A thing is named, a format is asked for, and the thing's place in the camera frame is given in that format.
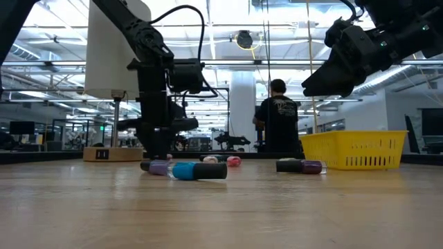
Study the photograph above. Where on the white shade wooden base lamp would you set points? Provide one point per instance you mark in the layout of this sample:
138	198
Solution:
110	52

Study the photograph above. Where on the light blue nail polish bottle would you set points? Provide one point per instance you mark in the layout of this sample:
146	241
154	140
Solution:
194	171

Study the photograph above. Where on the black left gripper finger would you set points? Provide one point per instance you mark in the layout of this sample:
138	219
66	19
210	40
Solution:
183	124
128	124

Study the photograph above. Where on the lilac nail polish bottle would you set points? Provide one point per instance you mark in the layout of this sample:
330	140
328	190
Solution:
159	167

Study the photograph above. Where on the pale yellow nail polish bottle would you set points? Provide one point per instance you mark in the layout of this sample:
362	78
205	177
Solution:
287	159

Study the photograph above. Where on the large black monitor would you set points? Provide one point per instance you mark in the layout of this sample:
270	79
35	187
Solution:
431	121

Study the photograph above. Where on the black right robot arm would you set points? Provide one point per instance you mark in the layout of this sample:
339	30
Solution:
408	20

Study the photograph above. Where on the dark purple nail polish bottle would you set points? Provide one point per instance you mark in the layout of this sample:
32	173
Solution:
297	166

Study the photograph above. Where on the black computer monitor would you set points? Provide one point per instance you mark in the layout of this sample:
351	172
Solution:
22	127

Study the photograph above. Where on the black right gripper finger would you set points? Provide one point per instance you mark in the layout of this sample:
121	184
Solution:
332	92
332	74

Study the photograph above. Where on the black background robot arm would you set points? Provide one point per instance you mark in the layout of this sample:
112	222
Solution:
232	140

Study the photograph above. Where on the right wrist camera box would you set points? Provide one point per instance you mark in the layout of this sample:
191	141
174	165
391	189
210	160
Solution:
335	34

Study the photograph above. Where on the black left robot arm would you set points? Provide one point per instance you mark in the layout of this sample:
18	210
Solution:
145	34

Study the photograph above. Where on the person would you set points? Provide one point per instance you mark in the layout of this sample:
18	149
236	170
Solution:
280	121

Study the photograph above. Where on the yellow plastic basket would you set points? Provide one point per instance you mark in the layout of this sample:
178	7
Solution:
346	145

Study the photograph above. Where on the red nail polish bottle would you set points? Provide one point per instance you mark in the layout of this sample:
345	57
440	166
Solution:
234	161

